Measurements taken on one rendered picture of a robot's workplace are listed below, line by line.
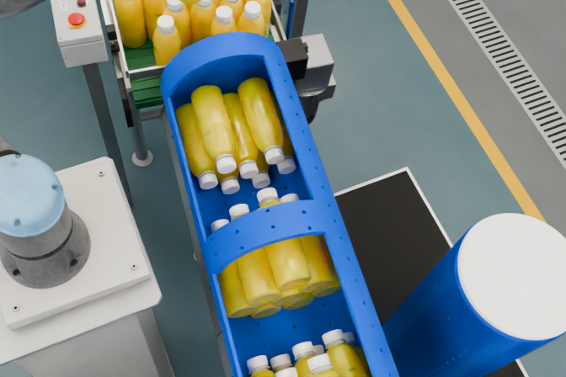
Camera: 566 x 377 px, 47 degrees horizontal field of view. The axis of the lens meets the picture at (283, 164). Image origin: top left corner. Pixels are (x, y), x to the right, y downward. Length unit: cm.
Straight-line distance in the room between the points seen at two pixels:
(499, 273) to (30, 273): 92
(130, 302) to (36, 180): 30
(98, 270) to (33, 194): 24
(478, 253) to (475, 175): 136
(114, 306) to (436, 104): 201
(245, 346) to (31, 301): 41
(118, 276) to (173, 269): 125
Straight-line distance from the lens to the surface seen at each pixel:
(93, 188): 128
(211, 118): 137
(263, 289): 122
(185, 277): 243
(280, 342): 139
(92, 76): 182
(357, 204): 243
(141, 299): 121
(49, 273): 117
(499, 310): 143
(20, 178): 105
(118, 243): 123
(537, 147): 299
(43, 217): 103
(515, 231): 151
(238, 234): 118
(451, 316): 152
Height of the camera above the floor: 230
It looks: 61 degrees down
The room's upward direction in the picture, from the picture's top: 11 degrees clockwise
